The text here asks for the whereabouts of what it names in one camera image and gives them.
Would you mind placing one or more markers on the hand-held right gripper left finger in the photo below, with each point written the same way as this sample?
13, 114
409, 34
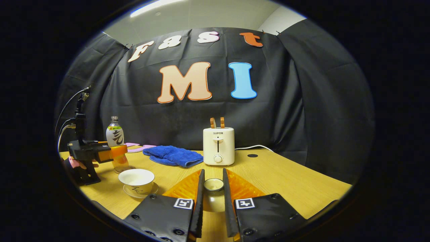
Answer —
200, 215

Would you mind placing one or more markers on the brown bread slice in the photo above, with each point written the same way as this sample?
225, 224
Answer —
213, 123
222, 122

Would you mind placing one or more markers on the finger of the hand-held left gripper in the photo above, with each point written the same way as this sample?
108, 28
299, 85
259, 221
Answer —
117, 151

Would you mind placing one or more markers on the cream ceramic teacup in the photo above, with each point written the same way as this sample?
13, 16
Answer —
136, 179

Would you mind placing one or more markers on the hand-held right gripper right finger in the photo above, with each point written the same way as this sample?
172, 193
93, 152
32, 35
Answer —
228, 215

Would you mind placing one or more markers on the cream teacup lid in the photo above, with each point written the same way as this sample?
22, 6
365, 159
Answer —
213, 198

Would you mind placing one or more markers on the round clear coaster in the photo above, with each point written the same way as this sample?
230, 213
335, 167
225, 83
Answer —
131, 168

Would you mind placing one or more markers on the cream ceramic saucer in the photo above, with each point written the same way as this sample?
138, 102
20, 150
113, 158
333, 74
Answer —
153, 191

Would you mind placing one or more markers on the white toaster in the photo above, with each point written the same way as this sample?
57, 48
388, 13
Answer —
218, 146

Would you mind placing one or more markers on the black backdrop cloth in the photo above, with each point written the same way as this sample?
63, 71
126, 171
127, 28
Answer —
302, 101

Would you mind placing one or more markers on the blue towel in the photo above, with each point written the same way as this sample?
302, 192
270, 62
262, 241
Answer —
173, 155

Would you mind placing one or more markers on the pink paper cutout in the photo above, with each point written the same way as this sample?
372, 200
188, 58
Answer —
144, 148

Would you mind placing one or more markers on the white label water bottle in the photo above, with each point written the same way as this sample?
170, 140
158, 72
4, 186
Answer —
115, 136

